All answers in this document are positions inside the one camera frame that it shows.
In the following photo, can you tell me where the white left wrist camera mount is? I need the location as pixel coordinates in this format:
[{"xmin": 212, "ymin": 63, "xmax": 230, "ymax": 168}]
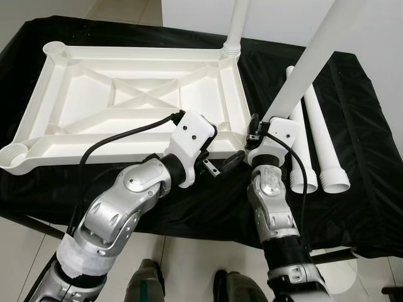
[{"xmin": 165, "ymin": 111, "xmax": 217, "ymax": 189}]

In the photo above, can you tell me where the grey robot left foot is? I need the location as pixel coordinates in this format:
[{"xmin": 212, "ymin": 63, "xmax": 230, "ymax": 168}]
[{"xmin": 125, "ymin": 258, "xmax": 166, "ymax": 302}]

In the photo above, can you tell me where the white plastic table leg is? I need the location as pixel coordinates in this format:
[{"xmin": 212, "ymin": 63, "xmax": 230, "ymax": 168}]
[
  {"xmin": 222, "ymin": 0, "xmax": 252, "ymax": 59},
  {"xmin": 261, "ymin": 0, "xmax": 361, "ymax": 121},
  {"xmin": 304, "ymin": 79, "xmax": 351, "ymax": 194},
  {"xmin": 285, "ymin": 65, "xmax": 319, "ymax": 194}
]

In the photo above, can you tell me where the black table cloth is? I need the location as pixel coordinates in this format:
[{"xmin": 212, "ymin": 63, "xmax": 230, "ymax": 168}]
[{"xmin": 0, "ymin": 16, "xmax": 403, "ymax": 259}]

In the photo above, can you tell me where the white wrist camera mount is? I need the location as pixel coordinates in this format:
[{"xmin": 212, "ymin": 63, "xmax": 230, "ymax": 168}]
[
  {"xmin": 165, "ymin": 111, "xmax": 217, "ymax": 189},
  {"xmin": 244, "ymin": 116, "xmax": 300, "ymax": 165}
]

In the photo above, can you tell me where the grey robot foot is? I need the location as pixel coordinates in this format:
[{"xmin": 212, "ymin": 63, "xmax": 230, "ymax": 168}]
[
  {"xmin": 213, "ymin": 271, "xmax": 268, "ymax": 302},
  {"xmin": 125, "ymin": 258, "xmax": 166, "ymax": 302}
]

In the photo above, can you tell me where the white plastic children table top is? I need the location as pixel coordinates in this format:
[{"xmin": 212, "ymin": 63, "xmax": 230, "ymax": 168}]
[{"xmin": 0, "ymin": 41, "xmax": 254, "ymax": 176}]

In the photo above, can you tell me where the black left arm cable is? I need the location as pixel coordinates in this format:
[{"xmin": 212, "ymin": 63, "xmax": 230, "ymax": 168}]
[{"xmin": 66, "ymin": 110, "xmax": 186, "ymax": 240}]

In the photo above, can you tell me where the grey robot right foot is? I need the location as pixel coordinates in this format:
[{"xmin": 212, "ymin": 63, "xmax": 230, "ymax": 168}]
[{"xmin": 213, "ymin": 271, "xmax": 268, "ymax": 302}]

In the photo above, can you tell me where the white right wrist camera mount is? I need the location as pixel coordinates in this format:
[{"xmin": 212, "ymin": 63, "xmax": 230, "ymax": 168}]
[{"xmin": 244, "ymin": 116, "xmax": 300, "ymax": 165}]

